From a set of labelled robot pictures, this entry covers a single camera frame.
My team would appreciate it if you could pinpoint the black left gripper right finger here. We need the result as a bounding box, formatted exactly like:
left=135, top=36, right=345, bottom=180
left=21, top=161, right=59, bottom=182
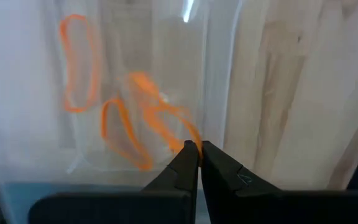
left=200, top=139, right=358, bottom=224

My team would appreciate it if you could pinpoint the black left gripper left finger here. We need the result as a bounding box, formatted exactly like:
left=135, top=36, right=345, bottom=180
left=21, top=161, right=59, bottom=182
left=27, top=139, right=200, bottom=224

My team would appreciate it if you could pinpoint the orange rubber band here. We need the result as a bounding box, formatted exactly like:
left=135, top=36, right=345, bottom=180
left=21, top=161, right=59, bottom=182
left=58, top=13, right=101, bottom=114
left=125, top=70, right=204, bottom=158
left=100, top=97, right=154, bottom=172

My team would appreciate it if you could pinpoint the clear plastic basket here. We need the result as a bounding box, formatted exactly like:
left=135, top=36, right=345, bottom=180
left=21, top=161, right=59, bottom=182
left=0, top=0, right=244, bottom=194

